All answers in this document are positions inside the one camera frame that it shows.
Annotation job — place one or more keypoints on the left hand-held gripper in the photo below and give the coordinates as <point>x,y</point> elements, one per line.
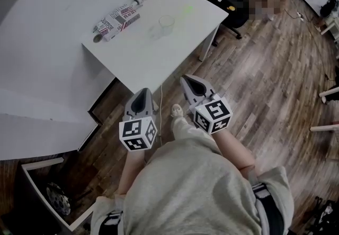
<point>135,133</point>

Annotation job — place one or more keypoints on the white side table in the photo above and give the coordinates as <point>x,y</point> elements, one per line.
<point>328,128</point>

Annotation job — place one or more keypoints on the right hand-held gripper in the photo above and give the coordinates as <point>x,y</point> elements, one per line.
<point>214,115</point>

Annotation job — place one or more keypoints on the person's beige trouser leg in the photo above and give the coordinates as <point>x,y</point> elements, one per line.
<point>185,132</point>

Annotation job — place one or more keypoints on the person's beige shoe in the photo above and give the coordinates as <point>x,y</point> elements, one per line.
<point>176,110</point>

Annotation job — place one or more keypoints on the black equipment pile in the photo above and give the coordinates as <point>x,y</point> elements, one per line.
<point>324,218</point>

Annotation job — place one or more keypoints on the small round can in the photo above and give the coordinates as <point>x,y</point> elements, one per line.
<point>97,39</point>

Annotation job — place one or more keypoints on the low white table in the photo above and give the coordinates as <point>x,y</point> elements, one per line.
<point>332,28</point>

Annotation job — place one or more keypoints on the white chair frame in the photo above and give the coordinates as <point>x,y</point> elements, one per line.
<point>39,191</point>

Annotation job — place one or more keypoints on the person's right forearm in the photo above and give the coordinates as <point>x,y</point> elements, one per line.
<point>233,152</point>

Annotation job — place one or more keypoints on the green plastic stirrer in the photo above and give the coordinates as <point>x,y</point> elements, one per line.
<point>188,9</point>

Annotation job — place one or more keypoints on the flag print box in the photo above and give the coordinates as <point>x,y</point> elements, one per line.
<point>119,21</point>

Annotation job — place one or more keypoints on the small yellow object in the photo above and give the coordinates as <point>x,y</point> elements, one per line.
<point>232,8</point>

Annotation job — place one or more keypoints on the clear drinking glass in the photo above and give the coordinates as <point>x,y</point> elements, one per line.
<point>165,28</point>

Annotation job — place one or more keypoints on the person's grey shirt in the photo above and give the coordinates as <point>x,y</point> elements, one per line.
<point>185,191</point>

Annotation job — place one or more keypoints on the patterned seat cushion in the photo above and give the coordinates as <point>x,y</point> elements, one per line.
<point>58,199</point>

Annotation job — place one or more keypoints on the person's left forearm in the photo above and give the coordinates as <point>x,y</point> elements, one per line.
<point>131,173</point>

